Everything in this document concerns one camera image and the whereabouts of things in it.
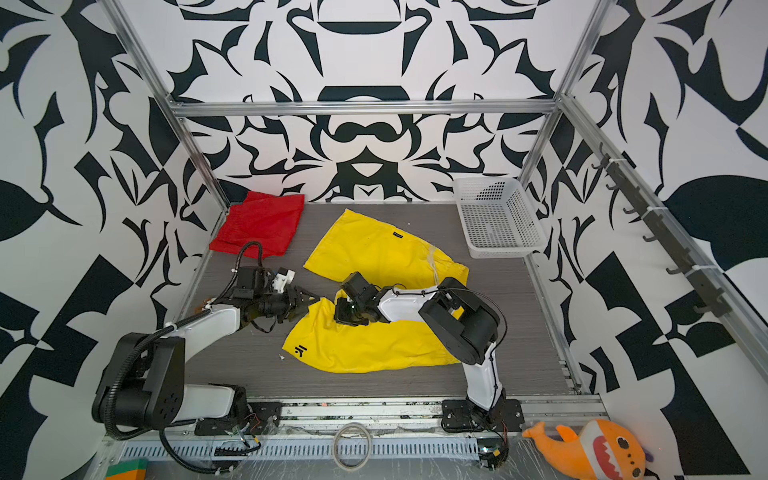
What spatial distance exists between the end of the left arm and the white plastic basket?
583mm

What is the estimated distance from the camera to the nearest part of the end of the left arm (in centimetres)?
70

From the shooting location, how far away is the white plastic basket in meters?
1.07

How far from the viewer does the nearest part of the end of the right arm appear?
0.70 metres
